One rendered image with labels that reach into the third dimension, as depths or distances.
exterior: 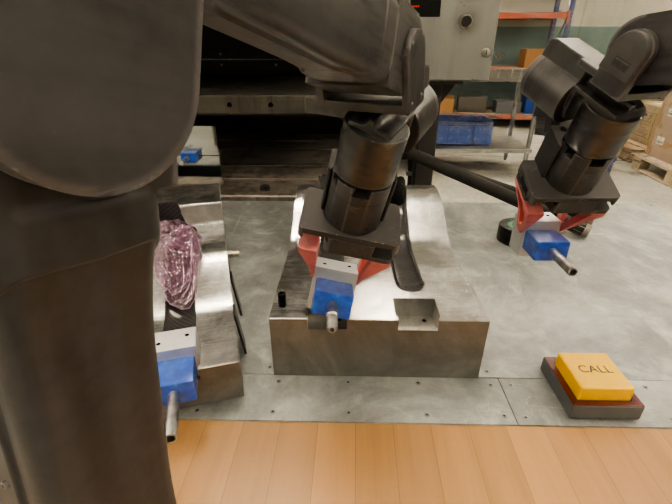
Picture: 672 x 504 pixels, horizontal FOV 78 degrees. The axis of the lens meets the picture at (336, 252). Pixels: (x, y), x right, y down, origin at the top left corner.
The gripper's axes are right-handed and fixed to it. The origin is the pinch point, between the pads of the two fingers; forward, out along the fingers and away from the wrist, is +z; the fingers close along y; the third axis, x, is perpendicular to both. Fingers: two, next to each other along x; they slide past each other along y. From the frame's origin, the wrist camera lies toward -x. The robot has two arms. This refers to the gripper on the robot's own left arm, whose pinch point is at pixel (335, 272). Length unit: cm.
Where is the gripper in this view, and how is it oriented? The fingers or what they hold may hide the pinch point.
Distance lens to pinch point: 48.8
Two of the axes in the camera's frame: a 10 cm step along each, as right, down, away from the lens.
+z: -1.8, 6.7, 7.2
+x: -0.9, 7.1, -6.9
